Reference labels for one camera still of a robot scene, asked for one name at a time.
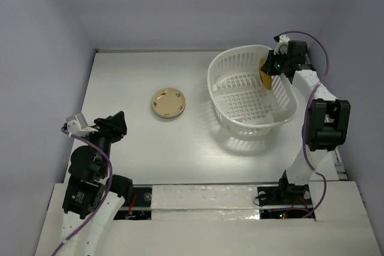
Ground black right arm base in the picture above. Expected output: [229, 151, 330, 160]
[253, 186, 314, 220]

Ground lime green plate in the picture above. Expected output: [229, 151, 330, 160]
[152, 104, 186, 119]

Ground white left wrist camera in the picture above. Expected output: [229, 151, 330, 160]
[62, 113, 98, 137]

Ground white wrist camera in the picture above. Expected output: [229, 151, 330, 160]
[274, 34, 290, 55]
[62, 113, 98, 137]

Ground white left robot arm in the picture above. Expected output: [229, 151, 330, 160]
[52, 111, 133, 255]

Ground beige speckled plate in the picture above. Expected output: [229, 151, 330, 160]
[151, 88, 186, 107]

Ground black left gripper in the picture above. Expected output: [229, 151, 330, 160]
[82, 110, 127, 175]

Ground mustard yellow plate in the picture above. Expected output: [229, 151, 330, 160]
[259, 58, 272, 91]

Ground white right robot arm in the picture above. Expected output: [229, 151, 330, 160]
[256, 35, 351, 207]

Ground white plastic dish rack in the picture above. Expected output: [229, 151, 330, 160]
[207, 45, 299, 136]

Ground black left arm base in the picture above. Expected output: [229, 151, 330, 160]
[114, 186, 152, 221]

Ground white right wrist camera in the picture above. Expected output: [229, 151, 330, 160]
[274, 34, 290, 55]

